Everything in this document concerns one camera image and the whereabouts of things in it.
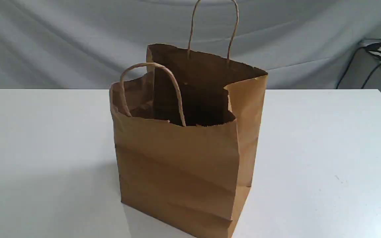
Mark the white draped backdrop cloth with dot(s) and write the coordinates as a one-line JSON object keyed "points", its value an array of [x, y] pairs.
{"points": [[79, 44]]}

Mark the brown paper bag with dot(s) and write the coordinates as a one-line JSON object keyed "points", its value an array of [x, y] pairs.
{"points": [[186, 126]]}

